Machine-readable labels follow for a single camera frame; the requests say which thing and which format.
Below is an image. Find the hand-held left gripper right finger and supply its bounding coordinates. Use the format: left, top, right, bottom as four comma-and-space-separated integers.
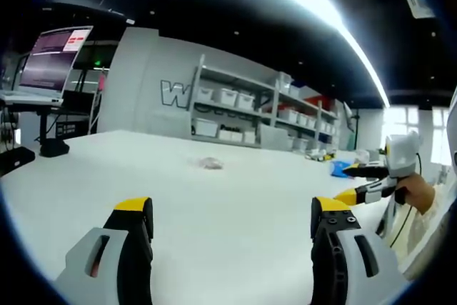
309, 196, 408, 305

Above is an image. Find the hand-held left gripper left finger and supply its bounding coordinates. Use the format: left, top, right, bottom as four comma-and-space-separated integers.
53, 196, 155, 305

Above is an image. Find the clear resealable bag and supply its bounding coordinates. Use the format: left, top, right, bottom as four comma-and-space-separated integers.
191, 156, 225, 171

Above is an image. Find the open laptop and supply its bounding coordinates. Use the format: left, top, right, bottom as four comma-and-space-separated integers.
0, 25, 94, 107

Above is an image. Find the person's right hand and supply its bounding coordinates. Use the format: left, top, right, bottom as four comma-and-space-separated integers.
395, 172, 436, 215

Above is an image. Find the blue packet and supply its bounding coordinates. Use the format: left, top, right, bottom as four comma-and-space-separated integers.
329, 160, 353, 178

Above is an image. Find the grey storage shelf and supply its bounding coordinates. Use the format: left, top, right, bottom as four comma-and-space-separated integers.
186, 54, 341, 152

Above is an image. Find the black box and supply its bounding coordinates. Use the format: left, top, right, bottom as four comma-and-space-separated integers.
0, 146, 36, 178

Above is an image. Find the black laptop stand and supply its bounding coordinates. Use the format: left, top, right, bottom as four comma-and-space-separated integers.
0, 103, 90, 158

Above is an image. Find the row of white storage bins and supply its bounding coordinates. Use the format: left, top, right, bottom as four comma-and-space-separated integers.
196, 86, 256, 110

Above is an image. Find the ceiling light strip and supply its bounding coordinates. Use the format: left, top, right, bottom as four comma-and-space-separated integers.
233, 0, 391, 108

